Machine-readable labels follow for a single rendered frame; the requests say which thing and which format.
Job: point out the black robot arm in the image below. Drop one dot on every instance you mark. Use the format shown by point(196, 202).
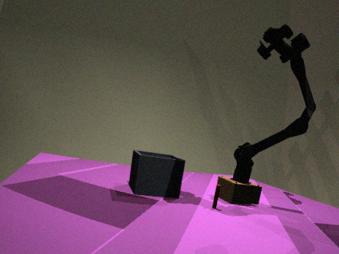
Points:
point(246, 152)

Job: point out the dark red peg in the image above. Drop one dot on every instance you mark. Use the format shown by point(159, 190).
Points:
point(216, 195)

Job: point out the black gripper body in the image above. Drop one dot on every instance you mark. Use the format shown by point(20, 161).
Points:
point(265, 52)

